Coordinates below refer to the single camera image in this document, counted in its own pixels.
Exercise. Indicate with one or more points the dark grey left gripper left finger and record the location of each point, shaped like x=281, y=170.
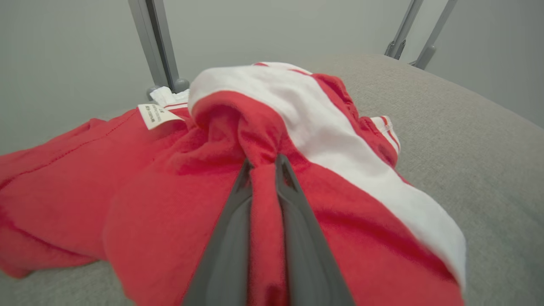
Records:
x=229, y=255

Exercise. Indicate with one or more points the red jersey with striped trim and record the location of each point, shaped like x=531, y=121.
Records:
x=63, y=178

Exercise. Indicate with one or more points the grey metal frame bar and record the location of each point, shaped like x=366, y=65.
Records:
x=403, y=29
x=433, y=36

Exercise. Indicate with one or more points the red and white shirt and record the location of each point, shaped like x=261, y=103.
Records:
x=467, y=148

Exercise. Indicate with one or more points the grey metal partition post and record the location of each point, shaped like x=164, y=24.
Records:
x=155, y=38

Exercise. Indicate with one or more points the red shorts with white stripes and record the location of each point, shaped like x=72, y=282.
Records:
x=340, y=140

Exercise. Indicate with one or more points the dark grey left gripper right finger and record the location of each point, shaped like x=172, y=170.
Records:
x=306, y=255

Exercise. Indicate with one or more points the grey cylindrical post foot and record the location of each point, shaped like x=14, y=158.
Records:
x=182, y=85

